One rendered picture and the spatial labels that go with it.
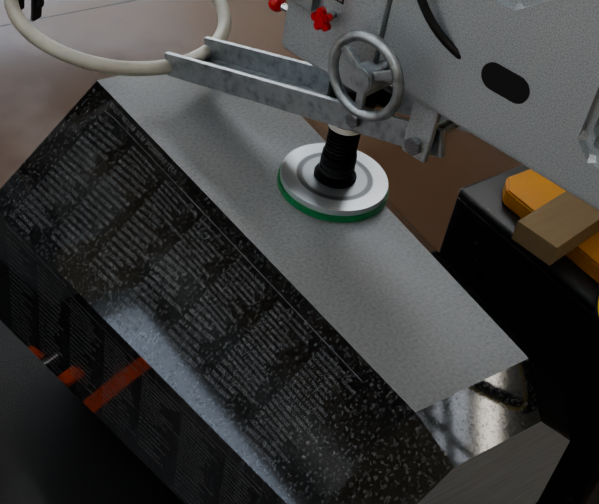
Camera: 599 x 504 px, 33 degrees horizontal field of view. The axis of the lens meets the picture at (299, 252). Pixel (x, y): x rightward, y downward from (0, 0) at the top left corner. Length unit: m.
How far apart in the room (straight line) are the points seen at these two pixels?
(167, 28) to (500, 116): 2.72
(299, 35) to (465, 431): 0.71
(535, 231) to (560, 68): 0.68
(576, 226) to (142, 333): 0.91
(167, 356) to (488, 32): 0.81
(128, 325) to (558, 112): 0.89
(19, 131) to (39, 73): 0.36
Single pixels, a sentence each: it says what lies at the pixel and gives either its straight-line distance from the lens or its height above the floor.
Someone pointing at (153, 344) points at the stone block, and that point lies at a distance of 1.88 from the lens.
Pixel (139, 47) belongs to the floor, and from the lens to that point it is 4.00.
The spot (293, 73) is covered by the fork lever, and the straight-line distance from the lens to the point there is 2.02.
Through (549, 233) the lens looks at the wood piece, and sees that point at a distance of 2.09.
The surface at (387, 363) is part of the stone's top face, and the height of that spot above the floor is 0.87.
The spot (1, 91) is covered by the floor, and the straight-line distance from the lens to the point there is 3.72.
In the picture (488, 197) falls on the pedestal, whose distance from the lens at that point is 2.29.
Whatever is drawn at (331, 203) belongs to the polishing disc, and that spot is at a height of 0.90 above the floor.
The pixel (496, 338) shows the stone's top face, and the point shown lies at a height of 0.87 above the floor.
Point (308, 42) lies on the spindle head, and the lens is 1.73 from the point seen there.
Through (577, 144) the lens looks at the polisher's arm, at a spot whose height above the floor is 1.30.
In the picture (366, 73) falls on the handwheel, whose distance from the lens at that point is 1.58.
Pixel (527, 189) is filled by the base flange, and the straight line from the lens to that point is 2.28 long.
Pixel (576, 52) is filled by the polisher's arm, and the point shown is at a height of 1.42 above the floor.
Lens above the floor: 2.07
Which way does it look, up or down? 41 degrees down
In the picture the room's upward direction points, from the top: 11 degrees clockwise
